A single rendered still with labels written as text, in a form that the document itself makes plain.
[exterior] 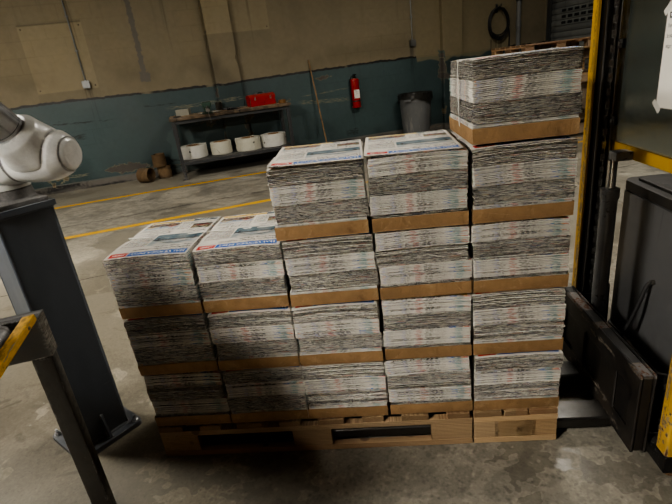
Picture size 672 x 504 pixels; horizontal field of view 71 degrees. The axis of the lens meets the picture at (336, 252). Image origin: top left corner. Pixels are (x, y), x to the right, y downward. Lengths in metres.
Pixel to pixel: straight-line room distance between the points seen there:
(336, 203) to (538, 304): 0.71
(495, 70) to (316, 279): 0.78
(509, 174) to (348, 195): 0.46
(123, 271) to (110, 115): 6.63
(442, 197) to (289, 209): 0.45
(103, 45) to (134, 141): 1.40
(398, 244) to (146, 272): 0.81
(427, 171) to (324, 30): 7.20
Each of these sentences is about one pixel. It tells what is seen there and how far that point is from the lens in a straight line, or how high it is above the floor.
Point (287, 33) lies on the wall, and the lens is 8.33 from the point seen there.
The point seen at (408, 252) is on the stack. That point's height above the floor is 0.76.
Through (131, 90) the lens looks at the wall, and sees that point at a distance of 8.15.
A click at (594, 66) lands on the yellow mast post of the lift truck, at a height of 1.21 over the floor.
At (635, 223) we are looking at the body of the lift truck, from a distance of 2.09.
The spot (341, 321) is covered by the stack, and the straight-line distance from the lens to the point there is 1.54.
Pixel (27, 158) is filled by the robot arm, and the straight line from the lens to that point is 1.71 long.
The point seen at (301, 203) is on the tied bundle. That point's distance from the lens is 1.40.
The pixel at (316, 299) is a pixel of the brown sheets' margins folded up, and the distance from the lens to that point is 1.52.
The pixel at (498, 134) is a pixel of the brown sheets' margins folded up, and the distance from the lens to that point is 1.39.
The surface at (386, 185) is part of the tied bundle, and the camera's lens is 1.38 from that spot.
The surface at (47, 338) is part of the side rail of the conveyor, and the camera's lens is 1.48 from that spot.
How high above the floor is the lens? 1.31
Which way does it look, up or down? 21 degrees down
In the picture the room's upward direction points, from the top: 7 degrees counter-clockwise
